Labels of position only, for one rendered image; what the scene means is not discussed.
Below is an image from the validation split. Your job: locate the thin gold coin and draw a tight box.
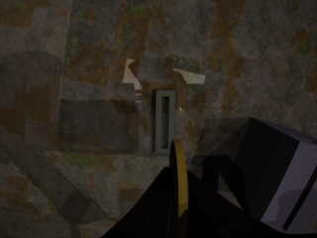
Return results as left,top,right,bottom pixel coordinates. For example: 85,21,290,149
169,140,189,238

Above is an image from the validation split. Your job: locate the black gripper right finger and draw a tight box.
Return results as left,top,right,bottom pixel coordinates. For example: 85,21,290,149
186,170,317,238

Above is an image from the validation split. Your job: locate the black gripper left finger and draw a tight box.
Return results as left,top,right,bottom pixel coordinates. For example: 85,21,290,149
100,167,174,238

